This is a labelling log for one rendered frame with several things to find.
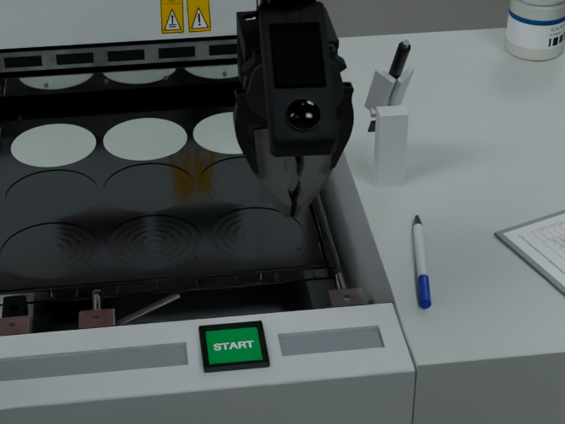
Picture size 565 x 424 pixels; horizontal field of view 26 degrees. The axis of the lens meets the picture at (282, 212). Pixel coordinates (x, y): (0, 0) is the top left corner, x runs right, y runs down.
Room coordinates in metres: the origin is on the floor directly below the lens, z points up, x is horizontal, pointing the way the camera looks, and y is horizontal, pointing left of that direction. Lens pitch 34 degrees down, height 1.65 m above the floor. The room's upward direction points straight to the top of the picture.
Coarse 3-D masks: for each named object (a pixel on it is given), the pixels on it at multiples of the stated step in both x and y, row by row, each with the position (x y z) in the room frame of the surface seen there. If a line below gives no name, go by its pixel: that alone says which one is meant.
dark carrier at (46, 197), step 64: (192, 128) 1.29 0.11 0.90; (0, 192) 1.15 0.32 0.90; (64, 192) 1.15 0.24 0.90; (128, 192) 1.15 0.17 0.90; (192, 192) 1.15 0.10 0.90; (256, 192) 1.15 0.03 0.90; (0, 256) 1.03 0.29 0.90; (64, 256) 1.03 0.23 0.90; (128, 256) 1.03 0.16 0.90; (192, 256) 1.03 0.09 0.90; (256, 256) 1.03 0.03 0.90; (320, 256) 1.03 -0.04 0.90
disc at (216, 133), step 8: (232, 112) 1.33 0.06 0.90; (208, 120) 1.31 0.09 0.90; (216, 120) 1.31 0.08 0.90; (224, 120) 1.31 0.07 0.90; (232, 120) 1.31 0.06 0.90; (200, 128) 1.29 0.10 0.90; (208, 128) 1.29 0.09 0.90; (216, 128) 1.29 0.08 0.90; (224, 128) 1.29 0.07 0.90; (232, 128) 1.29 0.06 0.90; (200, 136) 1.27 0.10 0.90; (208, 136) 1.27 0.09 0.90; (216, 136) 1.27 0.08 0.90; (224, 136) 1.27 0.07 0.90; (232, 136) 1.27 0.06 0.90; (200, 144) 1.25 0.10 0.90; (208, 144) 1.25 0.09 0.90; (216, 144) 1.25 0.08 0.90; (224, 144) 1.25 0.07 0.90; (232, 144) 1.25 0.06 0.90; (224, 152) 1.23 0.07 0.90; (232, 152) 1.23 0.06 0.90; (240, 152) 1.23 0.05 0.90
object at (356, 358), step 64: (192, 320) 0.85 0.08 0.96; (256, 320) 0.85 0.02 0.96; (320, 320) 0.85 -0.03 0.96; (384, 320) 0.85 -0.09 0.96; (0, 384) 0.76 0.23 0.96; (64, 384) 0.76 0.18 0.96; (128, 384) 0.76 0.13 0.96; (192, 384) 0.76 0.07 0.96; (256, 384) 0.76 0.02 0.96; (320, 384) 0.77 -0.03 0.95; (384, 384) 0.78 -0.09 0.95
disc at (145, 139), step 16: (112, 128) 1.29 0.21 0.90; (128, 128) 1.29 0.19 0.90; (144, 128) 1.29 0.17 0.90; (160, 128) 1.29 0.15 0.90; (176, 128) 1.29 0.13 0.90; (112, 144) 1.25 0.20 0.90; (128, 144) 1.25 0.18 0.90; (144, 144) 1.25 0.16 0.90; (160, 144) 1.25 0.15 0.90; (176, 144) 1.25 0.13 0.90; (144, 160) 1.22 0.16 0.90
